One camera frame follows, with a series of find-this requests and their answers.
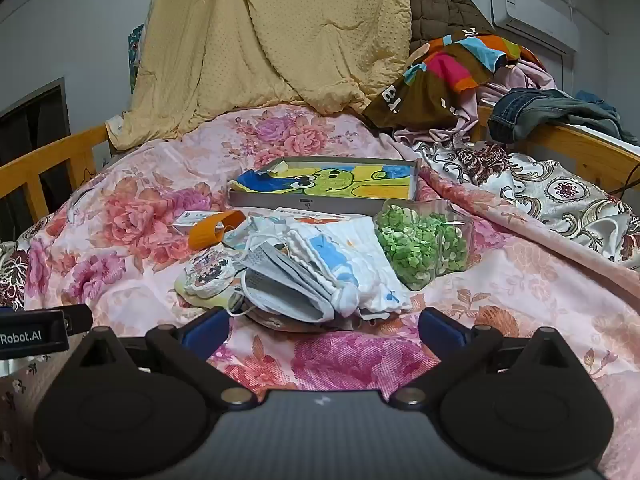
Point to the cream damask satin blanket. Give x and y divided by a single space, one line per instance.
575 200

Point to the wall poster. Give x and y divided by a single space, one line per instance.
135 55

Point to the small white box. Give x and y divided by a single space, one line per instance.
187 219

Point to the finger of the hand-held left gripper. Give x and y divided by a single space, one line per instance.
80 317

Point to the glass jar of green paper stars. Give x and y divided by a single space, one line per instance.
415 245

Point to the grey face mask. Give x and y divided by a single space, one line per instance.
295 307
270 260

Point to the blue jeans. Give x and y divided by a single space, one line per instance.
530 105

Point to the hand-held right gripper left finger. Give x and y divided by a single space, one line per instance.
205 332

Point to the white air conditioner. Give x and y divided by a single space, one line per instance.
530 10

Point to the brown colourful striped shirt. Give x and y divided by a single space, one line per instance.
425 95

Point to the yellow dotted quilt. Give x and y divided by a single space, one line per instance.
250 35

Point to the grey metal tray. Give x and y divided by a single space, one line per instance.
320 203

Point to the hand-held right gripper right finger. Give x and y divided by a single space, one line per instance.
440 332

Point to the orange white medicine box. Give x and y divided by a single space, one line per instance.
310 214

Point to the brown quilted jacket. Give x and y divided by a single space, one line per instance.
435 10

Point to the pink floral bedsheet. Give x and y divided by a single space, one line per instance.
350 360

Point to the dark window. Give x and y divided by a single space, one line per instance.
30 125

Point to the round cartoon print pouch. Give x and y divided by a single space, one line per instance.
207 272

